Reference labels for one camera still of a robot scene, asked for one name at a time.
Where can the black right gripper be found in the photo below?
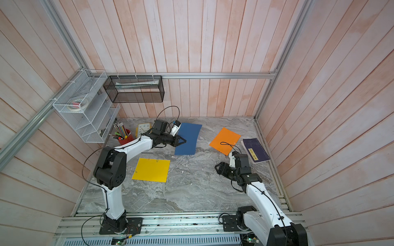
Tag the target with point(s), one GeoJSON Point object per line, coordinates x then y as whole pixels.
{"type": "Point", "coordinates": [224, 167]}

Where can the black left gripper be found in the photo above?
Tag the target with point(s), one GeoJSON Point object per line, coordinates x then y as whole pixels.
{"type": "Point", "coordinates": [176, 138]}

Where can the blue paper document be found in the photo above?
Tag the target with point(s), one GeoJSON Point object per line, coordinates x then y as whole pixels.
{"type": "Point", "coordinates": [190, 133]}

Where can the orange paper document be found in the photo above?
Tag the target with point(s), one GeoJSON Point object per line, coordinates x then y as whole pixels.
{"type": "Point", "coordinates": [224, 141]}

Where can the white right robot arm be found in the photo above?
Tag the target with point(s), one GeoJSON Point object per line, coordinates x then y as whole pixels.
{"type": "Point", "coordinates": [265, 218]}

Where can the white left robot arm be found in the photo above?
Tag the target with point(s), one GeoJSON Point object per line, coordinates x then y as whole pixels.
{"type": "Point", "coordinates": [110, 170]}

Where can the yellow desk clock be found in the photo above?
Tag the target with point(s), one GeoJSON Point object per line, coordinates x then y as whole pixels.
{"type": "Point", "coordinates": [142, 128]}

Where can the yellow paper document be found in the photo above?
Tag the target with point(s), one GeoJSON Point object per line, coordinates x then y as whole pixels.
{"type": "Point", "coordinates": [154, 170]}

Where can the dark purple book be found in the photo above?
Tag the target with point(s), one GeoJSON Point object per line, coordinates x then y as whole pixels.
{"type": "Point", "coordinates": [255, 150]}

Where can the red metal pencil cup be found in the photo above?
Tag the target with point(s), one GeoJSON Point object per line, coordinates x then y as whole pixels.
{"type": "Point", "coordinates": [126, 140]}

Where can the tape roll in shelf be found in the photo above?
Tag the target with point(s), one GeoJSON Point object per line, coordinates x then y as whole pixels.
{"type": "Point", "coordinates": [78, 104]}

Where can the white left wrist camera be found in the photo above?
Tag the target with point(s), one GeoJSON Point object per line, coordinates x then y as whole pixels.
{"type": "Point", "coordinates": [175, 128]}

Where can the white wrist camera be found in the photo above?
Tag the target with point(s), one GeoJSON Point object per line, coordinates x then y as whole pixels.
{"type": "Point", "coordinates": [232, 159]}
{"type": "Point", "coordinates": [175, 128]}

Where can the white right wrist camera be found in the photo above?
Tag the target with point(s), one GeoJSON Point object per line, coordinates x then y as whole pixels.
{"type": "Point", "coordinates": [232, 159]}

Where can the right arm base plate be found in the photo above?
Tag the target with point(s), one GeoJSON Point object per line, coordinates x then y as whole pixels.
{"type": "Point", "coordinates": [233, 223]}

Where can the black wire mesh basket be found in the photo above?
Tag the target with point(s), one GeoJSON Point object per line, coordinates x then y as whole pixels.
{"type": "Point", "coordinates": [134, 88]}

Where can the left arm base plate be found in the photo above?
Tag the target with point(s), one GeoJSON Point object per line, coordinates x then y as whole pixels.
{"type": "Point", "coordinates": [123, 225]}

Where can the aluminium front rail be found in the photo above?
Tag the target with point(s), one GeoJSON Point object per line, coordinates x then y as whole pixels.
{"type": "Point", "coordinates": [153, 224]}

